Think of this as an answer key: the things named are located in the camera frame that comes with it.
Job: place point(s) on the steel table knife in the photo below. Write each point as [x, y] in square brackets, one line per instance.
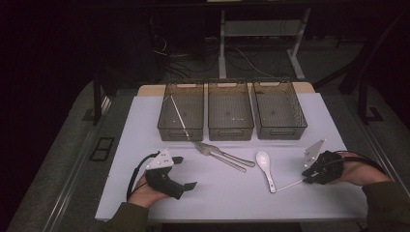
[238, 160]

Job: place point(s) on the black metal stand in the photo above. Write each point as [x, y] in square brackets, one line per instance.
[362, 103]

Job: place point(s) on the white table mat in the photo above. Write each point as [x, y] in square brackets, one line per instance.
[225, 199]

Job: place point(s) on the white desk frame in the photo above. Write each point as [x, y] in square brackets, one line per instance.
[222, 48]

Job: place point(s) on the smoky transparent plastic bin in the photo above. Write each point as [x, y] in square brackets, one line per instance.
[278, 111]
[180, 109]
[230, 111]

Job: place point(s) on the person's left hand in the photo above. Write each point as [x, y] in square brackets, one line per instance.
[143, 195]

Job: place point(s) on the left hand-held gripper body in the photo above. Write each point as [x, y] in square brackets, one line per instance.
[161, 180]

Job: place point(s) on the grey floor rail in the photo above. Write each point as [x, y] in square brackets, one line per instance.
[386, 161]
[69, 183]

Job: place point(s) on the steel fork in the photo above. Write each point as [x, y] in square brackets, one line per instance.
[225, 162]

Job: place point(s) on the white ceramic spoon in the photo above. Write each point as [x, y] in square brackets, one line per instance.
[262, 159]

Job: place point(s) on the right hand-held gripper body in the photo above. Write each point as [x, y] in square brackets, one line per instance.
[328, 167]

